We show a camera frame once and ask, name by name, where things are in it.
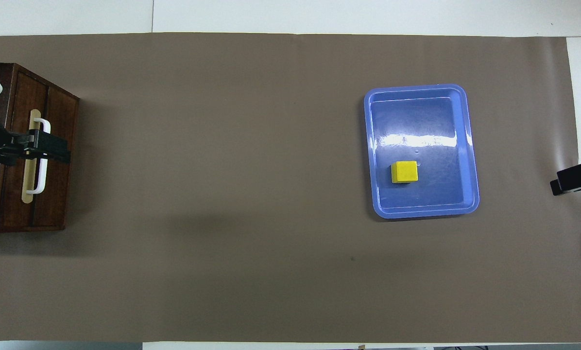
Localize wooden drawer with white handle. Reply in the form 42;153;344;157
0;66;81;233

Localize yellow cube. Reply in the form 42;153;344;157
391;161;419;184

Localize brown table mat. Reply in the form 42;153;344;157
0;33;581;343

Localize blue plastic tray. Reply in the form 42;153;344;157
363;84;480;220

